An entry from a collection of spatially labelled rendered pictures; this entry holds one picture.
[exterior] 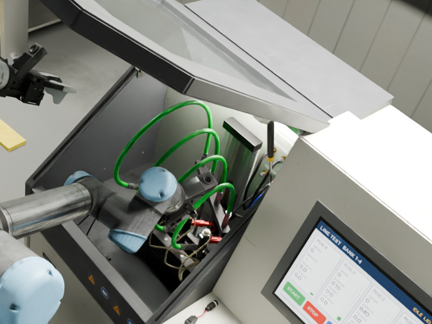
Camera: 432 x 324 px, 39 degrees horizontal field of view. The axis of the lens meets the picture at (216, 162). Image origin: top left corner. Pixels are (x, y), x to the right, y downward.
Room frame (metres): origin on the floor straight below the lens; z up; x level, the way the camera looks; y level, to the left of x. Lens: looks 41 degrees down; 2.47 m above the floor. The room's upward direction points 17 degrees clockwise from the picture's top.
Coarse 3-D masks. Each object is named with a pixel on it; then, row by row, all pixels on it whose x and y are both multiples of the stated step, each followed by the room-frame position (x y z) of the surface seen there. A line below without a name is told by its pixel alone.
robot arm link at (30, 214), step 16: (80, 176) 0.94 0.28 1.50; (48, 192) 0.81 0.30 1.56; (64, 192) 0.84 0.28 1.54; (80, 192) 0.87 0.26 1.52; (96, 192) 0.91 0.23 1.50; (112, 192) 0.93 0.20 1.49; (0, 208) 0.68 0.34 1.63; (16, 208) 0.71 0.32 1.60; (32, 208) 0.74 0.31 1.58; (48, 208) 0.77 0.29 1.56; (64, 208) 0.80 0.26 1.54; (80, 208) 0.84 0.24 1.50; (96, 208) 0.88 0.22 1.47; (0, 224) 0.65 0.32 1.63; (16, 224) 0.69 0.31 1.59; (32, 224) 0.72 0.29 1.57; (48, 224) 0.76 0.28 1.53
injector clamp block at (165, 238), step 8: (160, 232) 1.30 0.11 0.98; (168, 232) 1.34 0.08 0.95; (152, 240) 1.29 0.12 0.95; (160, 240) 1.27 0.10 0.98; (168, 240) 1.28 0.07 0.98; (152, 248) 1.29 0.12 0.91; (160, 248) 1.27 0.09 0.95; (152, 256) 1.28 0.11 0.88; (160, 256) 1.26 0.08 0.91; (168, 256) 1.24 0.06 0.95; (176, 256) 1.23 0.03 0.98; (184, 256) 1.24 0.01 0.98; (192, 256) 1.27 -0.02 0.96; (152, 264) 1.28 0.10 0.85; (160, 264) 1.26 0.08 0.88; (176, 264) 1.22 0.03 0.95; (184, 264) 1.21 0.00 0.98; (160, 272) 1.25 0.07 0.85; (168, 272) 1.25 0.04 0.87; (176, 272) 1.21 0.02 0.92; (184, 272) 1.20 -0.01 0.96
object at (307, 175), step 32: (352, 128) 1.35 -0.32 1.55; (288, 160) 1.23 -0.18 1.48; (320, 160) 1.20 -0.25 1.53; (352, 160) 1.21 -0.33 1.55; (384, 160) 1.25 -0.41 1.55; (288, 192) 1.19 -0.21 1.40; (320, 192) 1.16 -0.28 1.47; (352, 192) 1.13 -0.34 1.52; (384, 192) 1.13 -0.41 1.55; (416, 192) 1.16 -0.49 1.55; (256, 224) 1.18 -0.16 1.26; (288, 224) 1.15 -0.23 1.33; (352, 224) 1.09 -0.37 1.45; (384, 224) 1.06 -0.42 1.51; (416, 224) 1.05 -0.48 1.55; (256, 256) 1.14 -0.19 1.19; (416, 256) 1.00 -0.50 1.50; (224, 288) 1.13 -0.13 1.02; (256, 288) 1.09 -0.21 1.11; (256, 320) 1.05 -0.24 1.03
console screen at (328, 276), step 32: (320, 224) 1.11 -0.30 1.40; (288, 256) 1.10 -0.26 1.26; (320, 256) 1.07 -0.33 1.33; (352, 256) 1.05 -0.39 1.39; (384, 256) 1.02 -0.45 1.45; (288, 288) 1.06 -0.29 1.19; (320, 288) 1.03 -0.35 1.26; (352, 288) 1.01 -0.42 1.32; (384, 288) 0.98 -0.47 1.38; (416, 288) 0.96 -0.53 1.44; (288, 320) 1.02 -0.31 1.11; (320, 320) 0.99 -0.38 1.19; (352, 320) 0.97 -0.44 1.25; (384, 320) 0.94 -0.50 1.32; (416, 320) 0.92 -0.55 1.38
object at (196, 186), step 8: (200, 176) 1.10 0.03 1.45; (208, 176) 1.11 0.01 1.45; (184, 184) 1.06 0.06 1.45; (192, 184) 1.07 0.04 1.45; (200, 184) 1.08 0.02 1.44; (208, 184) 1.09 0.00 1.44; (216, 184) 1.10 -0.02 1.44; (184, 192) 1.04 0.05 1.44; (192, 192) 1.05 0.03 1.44; (200, 192) 1.06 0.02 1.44
